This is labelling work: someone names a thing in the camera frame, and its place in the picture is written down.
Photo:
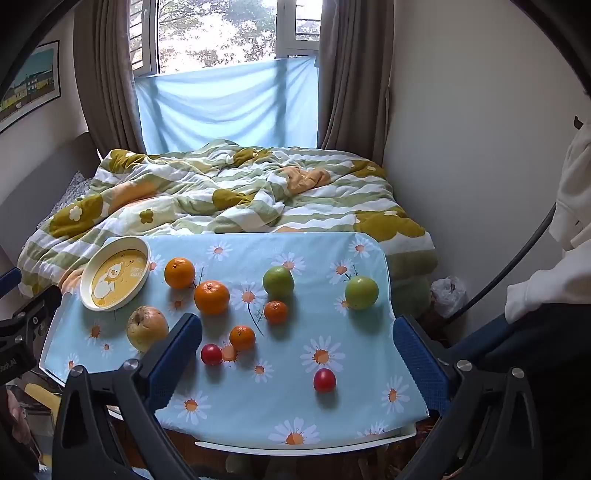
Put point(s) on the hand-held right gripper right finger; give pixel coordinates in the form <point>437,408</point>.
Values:
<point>418,364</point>

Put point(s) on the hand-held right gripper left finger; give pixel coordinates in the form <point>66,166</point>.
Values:
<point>180,353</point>

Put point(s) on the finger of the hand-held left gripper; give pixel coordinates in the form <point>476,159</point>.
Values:
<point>9,280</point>
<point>39,307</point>

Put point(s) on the red cherry tomato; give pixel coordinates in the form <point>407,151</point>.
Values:
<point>324,380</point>
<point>211,354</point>

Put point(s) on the yellow russet apple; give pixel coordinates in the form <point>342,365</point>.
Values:
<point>147,328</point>

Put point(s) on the large orange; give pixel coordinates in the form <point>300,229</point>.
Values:
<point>212,297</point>
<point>180,273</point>

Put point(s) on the small mandarin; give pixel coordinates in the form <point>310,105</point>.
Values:
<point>242,338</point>
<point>275,312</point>

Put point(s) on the yellow cartoon bowl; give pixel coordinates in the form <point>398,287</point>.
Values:
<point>117,279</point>

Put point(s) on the green apple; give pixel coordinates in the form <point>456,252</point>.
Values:
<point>361,292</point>
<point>278,281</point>

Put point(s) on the yellow box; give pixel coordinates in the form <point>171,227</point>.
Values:
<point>39,399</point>

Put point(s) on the green cushion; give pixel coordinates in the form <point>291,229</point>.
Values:
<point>415,295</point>

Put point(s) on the white plastic bag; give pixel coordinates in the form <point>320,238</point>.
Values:
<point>449,295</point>

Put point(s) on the patterned pillow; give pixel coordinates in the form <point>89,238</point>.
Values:
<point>76,187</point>

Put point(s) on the grey bed headboard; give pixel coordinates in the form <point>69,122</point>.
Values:
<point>46,170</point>

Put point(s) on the dark cloth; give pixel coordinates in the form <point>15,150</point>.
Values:
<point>545,341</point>

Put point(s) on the blue daisy print tablecloth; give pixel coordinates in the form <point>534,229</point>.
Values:
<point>295,258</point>

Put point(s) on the green striped floral quilt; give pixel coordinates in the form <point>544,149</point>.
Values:
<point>231,194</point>

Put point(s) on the brown curtain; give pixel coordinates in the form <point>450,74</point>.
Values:
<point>353,78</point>
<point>108,74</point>

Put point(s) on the person in white hoodie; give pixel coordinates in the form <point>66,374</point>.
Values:
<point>572,184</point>

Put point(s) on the light blue window cloth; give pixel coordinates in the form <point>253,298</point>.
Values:
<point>221,106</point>

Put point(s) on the window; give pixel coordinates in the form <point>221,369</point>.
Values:
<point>207,32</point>

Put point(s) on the framed wall poster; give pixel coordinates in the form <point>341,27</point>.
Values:
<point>32,83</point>

